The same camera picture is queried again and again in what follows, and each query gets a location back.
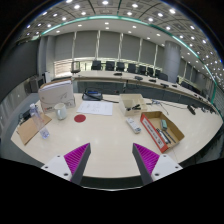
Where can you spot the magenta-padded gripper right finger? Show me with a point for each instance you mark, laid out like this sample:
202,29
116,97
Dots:
164,165

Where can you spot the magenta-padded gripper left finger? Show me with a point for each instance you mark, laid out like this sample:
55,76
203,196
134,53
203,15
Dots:
59,165

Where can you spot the clear plastic water bottle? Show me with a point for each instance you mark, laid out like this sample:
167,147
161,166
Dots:
37,120

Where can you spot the dark tools in box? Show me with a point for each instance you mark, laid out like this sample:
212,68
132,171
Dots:
165,136

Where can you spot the brown box with red side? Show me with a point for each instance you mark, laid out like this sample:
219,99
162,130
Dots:
151,131

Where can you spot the brown paper envelope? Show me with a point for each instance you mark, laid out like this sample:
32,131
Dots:
28,130

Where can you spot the white power strip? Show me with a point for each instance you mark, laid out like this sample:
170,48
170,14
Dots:
133,125

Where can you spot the flat round red coaster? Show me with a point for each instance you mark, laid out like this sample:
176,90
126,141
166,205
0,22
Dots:
80,118

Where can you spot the white ceramic mug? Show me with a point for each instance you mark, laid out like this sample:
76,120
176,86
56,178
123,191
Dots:
60,111

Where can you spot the black power adapter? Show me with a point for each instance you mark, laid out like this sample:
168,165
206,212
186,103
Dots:
26,115

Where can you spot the black desk microphone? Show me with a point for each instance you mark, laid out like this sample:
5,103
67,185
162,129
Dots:
191,110

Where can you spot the black clip tool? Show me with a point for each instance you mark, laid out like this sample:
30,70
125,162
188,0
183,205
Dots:
134,107

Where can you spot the white printed paper sheet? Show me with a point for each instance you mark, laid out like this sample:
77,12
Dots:
95,108

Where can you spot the white printer paper carton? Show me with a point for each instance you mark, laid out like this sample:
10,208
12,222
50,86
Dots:
56,95

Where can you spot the white open cardboard box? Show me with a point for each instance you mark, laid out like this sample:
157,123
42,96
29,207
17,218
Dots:
131,100

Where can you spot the black desk telephone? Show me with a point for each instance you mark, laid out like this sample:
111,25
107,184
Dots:
92,95

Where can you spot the grey floor monitor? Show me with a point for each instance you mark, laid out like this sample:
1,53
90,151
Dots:
36,84

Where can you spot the long curved conference desk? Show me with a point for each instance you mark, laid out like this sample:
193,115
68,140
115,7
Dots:
110,87

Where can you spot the row of black office chairs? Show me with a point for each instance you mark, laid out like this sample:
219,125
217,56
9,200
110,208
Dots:
120,66

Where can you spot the round ceiling lights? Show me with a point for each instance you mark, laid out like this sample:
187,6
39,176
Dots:
106,23

